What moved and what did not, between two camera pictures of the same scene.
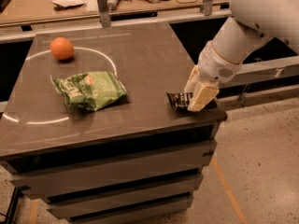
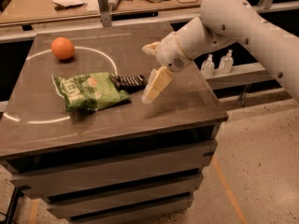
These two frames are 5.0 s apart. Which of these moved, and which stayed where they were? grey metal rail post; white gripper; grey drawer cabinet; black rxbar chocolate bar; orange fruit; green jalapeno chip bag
Moved: black rxbar chocolate bar; white gripper
Stayed: green jalapeno chip bag; grey metal rail post; orange fruit; grey drawer cabinet
